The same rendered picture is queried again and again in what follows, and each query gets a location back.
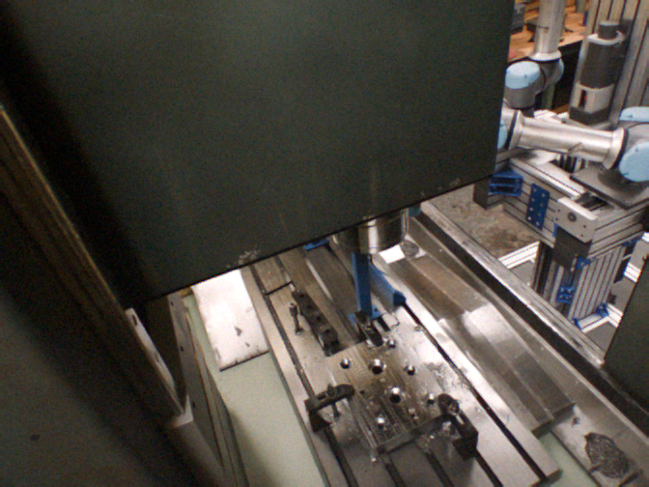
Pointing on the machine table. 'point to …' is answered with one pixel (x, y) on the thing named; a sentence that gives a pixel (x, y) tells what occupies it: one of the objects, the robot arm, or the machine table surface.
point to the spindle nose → (375, 234)
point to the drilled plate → (362, 379)
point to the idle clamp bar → (315, 318)
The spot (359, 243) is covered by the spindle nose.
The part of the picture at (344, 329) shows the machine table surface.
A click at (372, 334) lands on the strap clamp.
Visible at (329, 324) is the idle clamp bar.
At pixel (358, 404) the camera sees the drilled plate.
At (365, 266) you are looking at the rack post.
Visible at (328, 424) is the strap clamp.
